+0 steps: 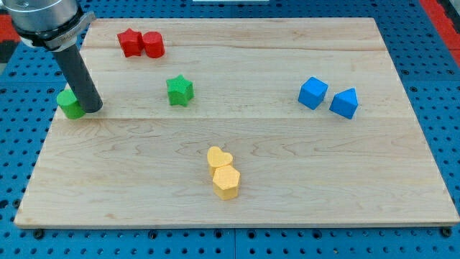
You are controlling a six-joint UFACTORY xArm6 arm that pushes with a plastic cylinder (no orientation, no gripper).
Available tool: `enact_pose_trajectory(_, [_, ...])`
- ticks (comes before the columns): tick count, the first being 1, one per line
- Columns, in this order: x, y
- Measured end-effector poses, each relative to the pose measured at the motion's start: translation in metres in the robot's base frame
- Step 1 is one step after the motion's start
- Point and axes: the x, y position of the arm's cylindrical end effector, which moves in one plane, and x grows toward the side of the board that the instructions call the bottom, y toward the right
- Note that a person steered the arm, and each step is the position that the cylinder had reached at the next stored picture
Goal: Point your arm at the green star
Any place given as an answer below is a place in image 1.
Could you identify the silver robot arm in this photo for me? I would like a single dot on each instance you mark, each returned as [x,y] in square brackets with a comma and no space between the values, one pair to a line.
[51,24]

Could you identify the green star block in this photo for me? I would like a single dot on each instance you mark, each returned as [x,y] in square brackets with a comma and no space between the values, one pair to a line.
[179,90]

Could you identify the red star block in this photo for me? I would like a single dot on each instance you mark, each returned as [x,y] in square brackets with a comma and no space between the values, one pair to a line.
[131,42]

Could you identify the light wooden board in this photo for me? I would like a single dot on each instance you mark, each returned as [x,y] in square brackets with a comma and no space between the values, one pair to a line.
[140,163]

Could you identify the yellow heart block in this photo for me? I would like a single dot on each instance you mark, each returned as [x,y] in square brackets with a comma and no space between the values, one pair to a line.
[217,158]

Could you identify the yellow hexagon block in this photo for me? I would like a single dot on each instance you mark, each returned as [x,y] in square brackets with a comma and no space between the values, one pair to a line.
[226,182]

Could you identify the blue cube block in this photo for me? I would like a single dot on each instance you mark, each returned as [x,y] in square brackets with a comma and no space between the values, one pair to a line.
[312,93]

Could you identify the red cylinder block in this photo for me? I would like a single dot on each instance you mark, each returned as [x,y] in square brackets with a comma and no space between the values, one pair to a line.
[153,44]

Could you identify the blue pentagon block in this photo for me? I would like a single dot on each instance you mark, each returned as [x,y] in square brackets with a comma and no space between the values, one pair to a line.
[345,103]

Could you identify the green cylinder block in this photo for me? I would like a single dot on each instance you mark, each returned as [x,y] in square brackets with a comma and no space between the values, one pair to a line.
[69,104]

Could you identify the dark grey cylindrical pointer rod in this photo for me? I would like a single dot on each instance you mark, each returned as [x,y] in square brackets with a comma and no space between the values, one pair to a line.
[79,79]

